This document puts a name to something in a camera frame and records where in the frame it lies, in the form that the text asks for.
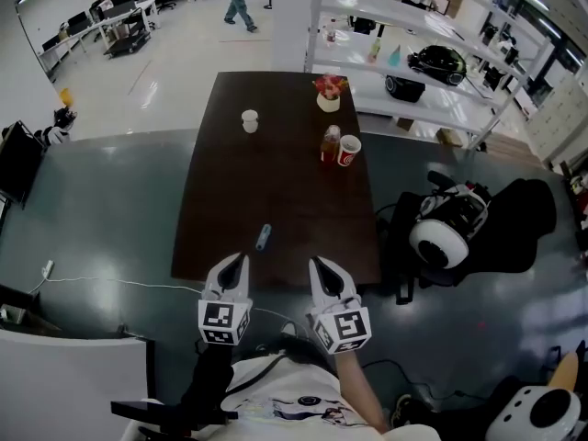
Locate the person's right forearm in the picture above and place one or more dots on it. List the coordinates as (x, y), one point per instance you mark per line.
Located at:
(363, 393)

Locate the black round speaker device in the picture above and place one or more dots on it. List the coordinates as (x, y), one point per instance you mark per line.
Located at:
(404, 89)

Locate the green drink bottle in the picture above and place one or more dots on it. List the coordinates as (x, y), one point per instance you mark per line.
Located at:
(375, 51)

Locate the row of white desks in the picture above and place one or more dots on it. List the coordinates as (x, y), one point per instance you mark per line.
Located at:
(92, 28)

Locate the person's left forearm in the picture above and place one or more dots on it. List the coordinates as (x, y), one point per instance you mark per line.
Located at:
(209, 384)

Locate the white floor power strip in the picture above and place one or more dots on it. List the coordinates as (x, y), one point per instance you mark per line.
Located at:
(48, 269)

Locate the person's white printed shirt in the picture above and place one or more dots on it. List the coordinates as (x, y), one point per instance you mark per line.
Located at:
(294, 393)

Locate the amber tea bottle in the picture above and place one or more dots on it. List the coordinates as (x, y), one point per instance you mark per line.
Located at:
(330, 147)

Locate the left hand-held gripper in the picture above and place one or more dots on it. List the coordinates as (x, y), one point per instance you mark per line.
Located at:
(219, 317)

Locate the teal spray bottle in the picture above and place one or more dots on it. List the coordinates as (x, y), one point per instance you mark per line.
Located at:
(395, 57)

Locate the red paper cup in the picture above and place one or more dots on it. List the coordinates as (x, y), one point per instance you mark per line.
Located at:
(348, 152)

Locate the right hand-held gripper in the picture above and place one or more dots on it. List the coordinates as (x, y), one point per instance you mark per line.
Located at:
(344, 329)

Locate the black flat case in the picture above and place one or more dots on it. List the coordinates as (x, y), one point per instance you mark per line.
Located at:
(18, 161)

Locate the cardboard box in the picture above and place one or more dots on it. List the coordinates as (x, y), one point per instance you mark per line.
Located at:
(449, 138)

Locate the yellow floor sign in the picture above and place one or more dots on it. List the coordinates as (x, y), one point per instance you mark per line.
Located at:
(66, 97)

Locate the black and white floor device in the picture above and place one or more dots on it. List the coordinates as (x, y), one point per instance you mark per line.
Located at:
(57, 129)

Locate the black chest-mounted box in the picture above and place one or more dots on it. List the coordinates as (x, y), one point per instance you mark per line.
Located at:
(170, 411)

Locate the white pot with red flowers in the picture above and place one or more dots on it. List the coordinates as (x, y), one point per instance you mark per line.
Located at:
(329, 97)

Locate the black trolley cart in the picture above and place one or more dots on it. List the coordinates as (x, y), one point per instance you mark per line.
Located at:
(128, 39)

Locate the black office chair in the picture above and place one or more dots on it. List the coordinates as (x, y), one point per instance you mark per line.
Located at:
(519, 228)

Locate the black helmet device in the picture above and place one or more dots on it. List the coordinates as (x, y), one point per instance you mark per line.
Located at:
(438, 62)

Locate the white device with black face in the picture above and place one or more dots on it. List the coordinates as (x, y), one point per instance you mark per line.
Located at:
(537, 414)

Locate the white metal shelving rack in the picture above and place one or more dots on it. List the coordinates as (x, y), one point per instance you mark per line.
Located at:
(404, 21)

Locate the white desk with black edge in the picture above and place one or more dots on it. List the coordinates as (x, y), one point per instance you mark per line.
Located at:
(69, 384)

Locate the dark wooden table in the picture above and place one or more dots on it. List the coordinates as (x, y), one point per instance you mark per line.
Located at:
(275, 186)

